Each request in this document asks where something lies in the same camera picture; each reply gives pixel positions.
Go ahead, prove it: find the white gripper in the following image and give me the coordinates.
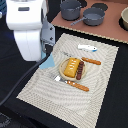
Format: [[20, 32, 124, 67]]
[[14, 21, 55, 61]]

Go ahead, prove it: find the yellow toy bread loaf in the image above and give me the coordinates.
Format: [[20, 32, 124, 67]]
[[64, 58, 80, 78]]

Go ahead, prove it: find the brown toy sausage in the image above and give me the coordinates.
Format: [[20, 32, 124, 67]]
[[76, 61, 84, 80]]

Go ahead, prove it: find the light blue cup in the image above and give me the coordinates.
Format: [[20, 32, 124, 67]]
[[39, 55, 55, 69]]

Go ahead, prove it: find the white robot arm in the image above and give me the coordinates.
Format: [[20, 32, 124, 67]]
[[6, 0, 55, 61]]

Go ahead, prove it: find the beige round plate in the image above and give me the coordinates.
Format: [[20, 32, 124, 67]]
[[59, 57, 87, 81]]

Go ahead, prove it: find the dark grey pot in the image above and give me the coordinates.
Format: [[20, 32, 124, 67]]
[[60, 0, 81, 21]]

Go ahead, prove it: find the beige woven placemat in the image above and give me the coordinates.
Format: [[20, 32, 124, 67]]
[[17, 34, 118, 128]]

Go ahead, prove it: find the dark grey saucepan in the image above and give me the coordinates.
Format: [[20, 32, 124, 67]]
[[71, 7, 105, 26]]

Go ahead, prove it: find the beige bowl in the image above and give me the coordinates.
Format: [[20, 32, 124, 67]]
[[121, 7, 128, 30]]

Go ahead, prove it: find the wooden handled fork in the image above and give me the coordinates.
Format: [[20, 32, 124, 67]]
[[54, 76, 89, 92]]

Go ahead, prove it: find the black cable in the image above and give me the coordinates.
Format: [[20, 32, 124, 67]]
[[0, 53, 49, 107]]

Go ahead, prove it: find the wooden handled knife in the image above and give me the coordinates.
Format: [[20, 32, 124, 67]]
[[61, 52, 101, 65]]

